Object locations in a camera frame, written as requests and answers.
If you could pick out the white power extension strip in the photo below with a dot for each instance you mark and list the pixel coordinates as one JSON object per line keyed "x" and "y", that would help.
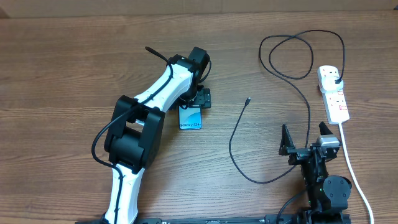
{"x": 335, "y": 103}

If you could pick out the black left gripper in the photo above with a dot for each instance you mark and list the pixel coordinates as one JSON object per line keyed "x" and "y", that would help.
{"x": 203, "y": 99}

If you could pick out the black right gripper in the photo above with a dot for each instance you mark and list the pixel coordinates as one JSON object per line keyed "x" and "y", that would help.
{"x": 296, "y": 154}

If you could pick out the white USB charger plug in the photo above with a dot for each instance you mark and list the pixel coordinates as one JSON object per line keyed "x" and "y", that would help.
{"x": 330, "y": 84}

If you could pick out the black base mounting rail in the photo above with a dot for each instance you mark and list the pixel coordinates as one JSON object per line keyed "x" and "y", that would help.
{"x": 268, "y": 219}

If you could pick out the Samsung Galaxy smartphone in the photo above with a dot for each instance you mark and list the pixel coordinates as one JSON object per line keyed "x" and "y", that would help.
{"x": 190, "y": 118}

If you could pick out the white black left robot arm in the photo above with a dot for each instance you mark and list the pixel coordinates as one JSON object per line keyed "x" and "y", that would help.
{"x": 134, "y": 133}

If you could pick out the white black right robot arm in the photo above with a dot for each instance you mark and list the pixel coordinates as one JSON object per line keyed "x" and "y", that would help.
{"x": 327, "y": 194}

